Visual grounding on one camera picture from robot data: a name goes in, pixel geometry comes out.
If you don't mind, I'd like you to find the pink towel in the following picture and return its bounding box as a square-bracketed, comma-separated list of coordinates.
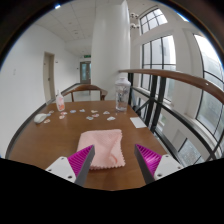
[76, 128, 127, 171]

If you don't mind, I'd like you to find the wide black-framed window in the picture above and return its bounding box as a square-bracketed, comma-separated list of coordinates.
[193, 33, 224, 141]

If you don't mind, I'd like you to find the glazed double door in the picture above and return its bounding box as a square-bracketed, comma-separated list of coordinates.
[79, 60, 92, 84]

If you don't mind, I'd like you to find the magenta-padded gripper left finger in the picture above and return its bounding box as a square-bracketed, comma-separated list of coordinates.
[45, 144, 96, 188]

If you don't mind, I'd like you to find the clear shaker bottle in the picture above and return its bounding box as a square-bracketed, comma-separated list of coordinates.
[114, 77, 132, 113]

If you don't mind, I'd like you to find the beige single door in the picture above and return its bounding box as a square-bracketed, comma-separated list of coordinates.
[43, 51, 56, 103]

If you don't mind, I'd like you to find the arched black-framed window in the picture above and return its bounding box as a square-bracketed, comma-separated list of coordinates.
[139, 8, 169, 34]

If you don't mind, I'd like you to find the wooden-topped black metal railing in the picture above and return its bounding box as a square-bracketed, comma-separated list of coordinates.
[118, 68, 224, 161]

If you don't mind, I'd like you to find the wooden chair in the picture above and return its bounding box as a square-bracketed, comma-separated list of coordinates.
[61, 83, 109, 103]

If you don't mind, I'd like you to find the tall black-framed window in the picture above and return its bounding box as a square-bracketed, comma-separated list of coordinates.
[141, 34, 177, 101]

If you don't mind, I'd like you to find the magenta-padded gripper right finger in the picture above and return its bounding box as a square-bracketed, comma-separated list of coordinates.
[134, 143, 184, 185]

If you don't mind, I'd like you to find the white paper card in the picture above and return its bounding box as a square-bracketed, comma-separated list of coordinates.
[129, 116, 148, 129]

